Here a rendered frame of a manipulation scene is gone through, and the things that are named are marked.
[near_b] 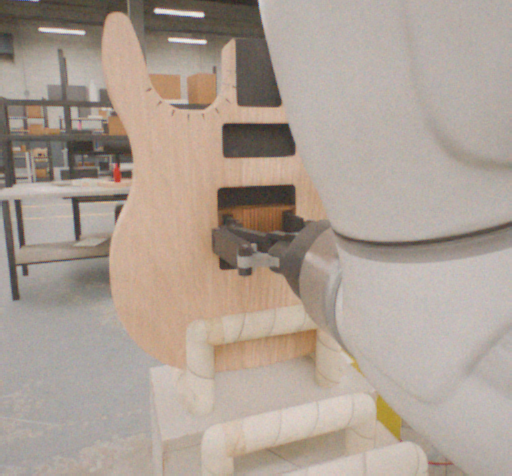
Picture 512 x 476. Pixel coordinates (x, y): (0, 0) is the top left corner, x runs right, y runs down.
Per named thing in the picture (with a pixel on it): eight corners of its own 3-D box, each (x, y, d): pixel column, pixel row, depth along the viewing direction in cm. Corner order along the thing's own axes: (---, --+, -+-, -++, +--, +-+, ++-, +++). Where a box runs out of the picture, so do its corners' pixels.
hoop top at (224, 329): (334, 318, 57) (334, 295, 56) (347, 328, 54) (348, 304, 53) (183, 342, 50) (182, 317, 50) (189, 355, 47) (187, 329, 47)
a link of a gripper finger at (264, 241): (308, 276, 38) (297, 279, 37) (233, 253, 47) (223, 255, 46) (309, 234, 38) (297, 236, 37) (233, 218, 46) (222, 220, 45)
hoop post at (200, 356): (211, 396, 53) (209, 325, 51) (217, 412, 50) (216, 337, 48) (185, 402, 52) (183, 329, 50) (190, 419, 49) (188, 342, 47)
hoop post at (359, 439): (361, 466, 53) (365, 396, 51) (377, 486, 50) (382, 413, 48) (338, 473, 51) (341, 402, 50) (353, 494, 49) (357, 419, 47)
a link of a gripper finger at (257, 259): (315, 273, 37) (269, 286, 33) (274, 261, 41) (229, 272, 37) (315, 246, 36) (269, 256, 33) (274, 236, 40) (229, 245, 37)
